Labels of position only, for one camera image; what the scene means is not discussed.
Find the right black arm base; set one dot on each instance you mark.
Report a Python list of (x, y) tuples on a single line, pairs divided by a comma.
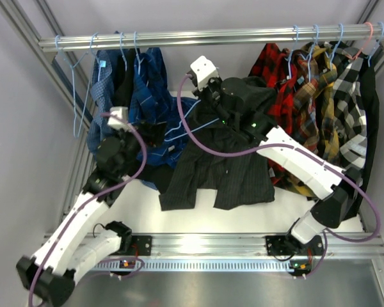
[(287, 246)]

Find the dark grey pinstripe shirt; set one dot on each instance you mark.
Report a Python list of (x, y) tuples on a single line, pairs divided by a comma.
[(242, 180)]

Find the light blue checked shirt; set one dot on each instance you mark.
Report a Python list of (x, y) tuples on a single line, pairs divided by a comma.
[(102, 91)]

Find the black white plaid shirt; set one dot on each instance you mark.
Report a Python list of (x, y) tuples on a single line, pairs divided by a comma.
[(348, 148)]

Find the aluminium hanging rail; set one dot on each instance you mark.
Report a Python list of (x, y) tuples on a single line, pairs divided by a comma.
[(213, 37)]

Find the aluminium front rail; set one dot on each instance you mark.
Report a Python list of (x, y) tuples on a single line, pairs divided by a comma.
[(176, 252)]

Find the red plaid hanging shirt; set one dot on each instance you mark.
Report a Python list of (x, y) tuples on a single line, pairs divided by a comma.
[(271, 66)]

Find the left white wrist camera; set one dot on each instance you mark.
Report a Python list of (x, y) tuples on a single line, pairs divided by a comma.
[(118, 119)]

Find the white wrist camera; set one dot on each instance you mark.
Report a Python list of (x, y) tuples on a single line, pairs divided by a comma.
[(203, 70), (118, 119)]

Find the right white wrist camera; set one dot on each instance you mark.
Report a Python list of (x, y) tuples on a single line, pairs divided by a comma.
[(203, 70)]

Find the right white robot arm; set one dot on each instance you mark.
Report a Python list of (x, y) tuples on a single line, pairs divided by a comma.
[(243, 111)]

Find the red black plaid shirt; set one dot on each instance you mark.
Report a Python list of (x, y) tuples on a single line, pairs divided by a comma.
[(280, 177)]

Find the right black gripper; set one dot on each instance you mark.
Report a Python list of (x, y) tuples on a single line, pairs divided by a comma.
[(212, 96)]

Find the yellow brown plaid shirt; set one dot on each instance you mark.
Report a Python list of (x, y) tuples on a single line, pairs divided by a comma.
[(314, 107)]

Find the blue plaid shirt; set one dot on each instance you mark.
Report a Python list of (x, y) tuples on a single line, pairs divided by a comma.
[(152, 103)]

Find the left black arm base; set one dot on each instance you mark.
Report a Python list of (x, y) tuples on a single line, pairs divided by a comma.
[(137, 244)]

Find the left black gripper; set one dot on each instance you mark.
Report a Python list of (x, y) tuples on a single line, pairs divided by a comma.
[(146, 132)]

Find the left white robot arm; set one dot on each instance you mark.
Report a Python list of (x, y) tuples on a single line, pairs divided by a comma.
[(54, 270)]

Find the black hanging garment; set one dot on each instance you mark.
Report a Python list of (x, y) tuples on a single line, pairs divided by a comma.
[(156, 177)]

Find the pink hanger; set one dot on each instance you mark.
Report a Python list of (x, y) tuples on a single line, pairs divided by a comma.
[(365, 42)]

